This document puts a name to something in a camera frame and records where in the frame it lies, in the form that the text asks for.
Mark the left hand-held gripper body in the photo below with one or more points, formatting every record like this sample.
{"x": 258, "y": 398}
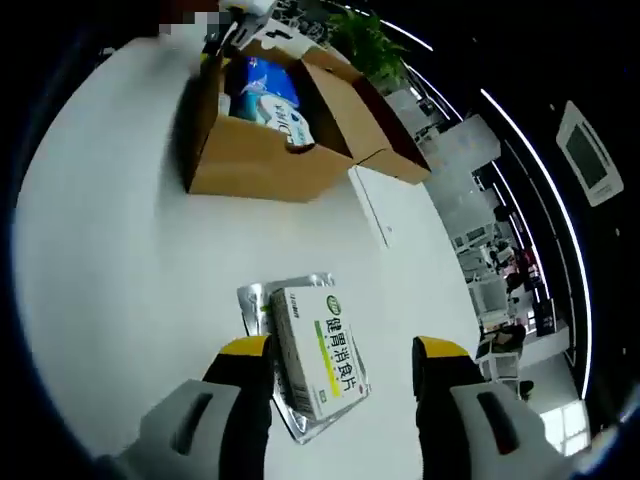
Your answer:
{"x": 250, "y": 7}

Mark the white green medicine box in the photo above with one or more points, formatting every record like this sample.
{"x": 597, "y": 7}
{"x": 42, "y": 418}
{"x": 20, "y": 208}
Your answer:
{"x": 325, "y": 350}

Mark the white plastic bottle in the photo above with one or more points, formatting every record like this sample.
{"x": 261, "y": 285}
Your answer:
{"x": 224, "y": 104}

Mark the light blue wet wipes pack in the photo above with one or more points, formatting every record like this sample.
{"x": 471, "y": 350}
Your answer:
{"x": 285, "y": 122}

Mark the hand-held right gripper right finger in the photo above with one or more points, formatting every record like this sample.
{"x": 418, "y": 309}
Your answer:
{"x": 475, "y": 435}

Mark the brown cardboard shoe box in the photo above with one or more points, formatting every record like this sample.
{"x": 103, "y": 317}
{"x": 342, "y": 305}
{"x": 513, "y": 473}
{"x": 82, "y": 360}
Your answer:
{"x": 260, "y": 170}

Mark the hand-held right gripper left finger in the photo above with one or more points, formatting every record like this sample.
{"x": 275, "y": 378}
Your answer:
{"x": 210, "y": 430}

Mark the ceiling air conditioner vent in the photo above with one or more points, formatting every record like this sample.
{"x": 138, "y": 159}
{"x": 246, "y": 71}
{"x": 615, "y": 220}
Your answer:
{"x": 590, "y": 152}

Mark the silver foil sachet pack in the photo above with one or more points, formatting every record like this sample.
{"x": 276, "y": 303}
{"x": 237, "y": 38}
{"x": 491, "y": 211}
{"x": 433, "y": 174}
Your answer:
{"x": 252, "y": 305}

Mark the white table hatch cover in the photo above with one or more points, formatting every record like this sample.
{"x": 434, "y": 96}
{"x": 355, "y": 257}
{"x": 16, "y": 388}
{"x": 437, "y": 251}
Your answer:
{"x": 395, "y": 200}

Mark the green potted plant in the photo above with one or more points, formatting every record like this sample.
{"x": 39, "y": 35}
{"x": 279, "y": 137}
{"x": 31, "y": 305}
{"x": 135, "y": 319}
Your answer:
{"x": 370, "y": 50}

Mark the blue soft tissue pack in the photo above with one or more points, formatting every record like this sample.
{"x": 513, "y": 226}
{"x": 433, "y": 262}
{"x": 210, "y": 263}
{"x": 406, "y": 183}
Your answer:
{"x": 270, "y": 82}

